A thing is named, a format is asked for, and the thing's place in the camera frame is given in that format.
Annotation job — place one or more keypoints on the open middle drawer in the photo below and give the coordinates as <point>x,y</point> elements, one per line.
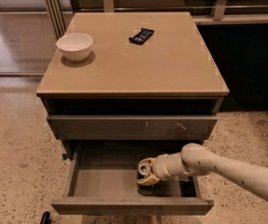
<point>102,181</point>

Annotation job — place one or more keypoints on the black object at bottom edge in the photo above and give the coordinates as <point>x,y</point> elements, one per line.
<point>45,218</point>

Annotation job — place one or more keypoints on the grey drawer cabinet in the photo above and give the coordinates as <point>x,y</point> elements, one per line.
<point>171,74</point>

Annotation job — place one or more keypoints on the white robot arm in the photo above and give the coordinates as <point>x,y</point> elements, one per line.
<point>193,160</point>

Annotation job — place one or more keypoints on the metal railing frame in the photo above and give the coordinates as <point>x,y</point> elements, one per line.
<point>158,0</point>

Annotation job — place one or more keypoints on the closed top drawer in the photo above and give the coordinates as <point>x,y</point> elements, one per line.
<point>78,127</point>

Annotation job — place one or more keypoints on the blue pepsi can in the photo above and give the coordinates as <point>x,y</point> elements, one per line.
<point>141,176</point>

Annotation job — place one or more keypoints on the dark snack bar packet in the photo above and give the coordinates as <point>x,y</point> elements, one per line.
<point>142,36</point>

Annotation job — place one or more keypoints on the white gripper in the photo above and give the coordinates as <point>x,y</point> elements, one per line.
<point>162,167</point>

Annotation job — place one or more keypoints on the white bowl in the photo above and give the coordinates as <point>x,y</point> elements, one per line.
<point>75,47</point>

